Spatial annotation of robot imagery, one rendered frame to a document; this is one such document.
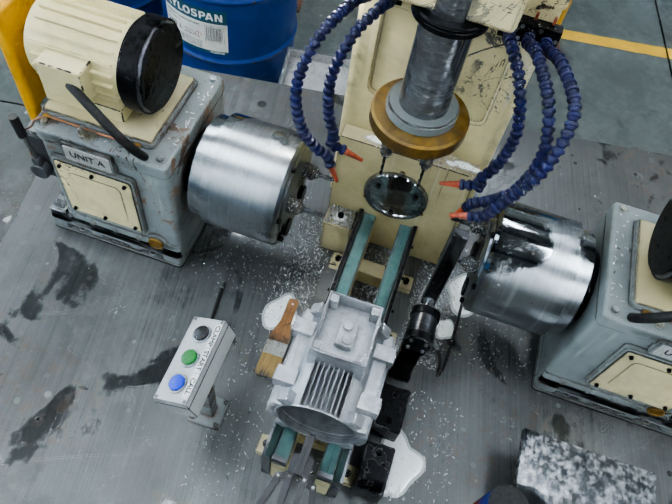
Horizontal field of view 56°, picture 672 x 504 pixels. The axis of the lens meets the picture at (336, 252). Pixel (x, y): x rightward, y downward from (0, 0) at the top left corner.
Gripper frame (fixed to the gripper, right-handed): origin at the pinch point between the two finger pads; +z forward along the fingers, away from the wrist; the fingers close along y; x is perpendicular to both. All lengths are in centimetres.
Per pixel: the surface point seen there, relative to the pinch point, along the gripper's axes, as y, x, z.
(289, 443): 3.7, 11.3, 2.4
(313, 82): 47, 85, 145
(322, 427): -1.3, 9.5, 7.0
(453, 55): -3, -39, 58
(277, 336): 15.2, 25.7, 25.5
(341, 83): 36, 86, 149
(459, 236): -13.5, -16.8, 41.0
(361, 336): -2.8, -5.9, 21.6
